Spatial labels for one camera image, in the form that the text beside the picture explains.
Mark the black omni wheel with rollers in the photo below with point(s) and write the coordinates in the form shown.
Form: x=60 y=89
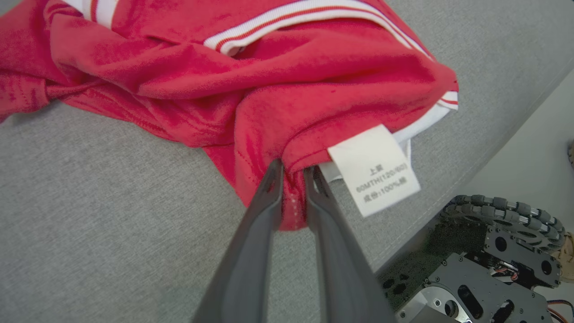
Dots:
x=506 y=215

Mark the dark robot base chassis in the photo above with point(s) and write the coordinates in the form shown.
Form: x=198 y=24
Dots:
x=471 y=287

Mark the red number print jersey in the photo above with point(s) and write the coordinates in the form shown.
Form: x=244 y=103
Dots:
x=269 y=80

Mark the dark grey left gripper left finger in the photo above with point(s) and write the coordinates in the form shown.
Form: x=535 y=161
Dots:
x=244 y=269

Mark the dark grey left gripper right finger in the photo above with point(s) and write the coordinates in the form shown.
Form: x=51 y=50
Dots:
x=345 y=278

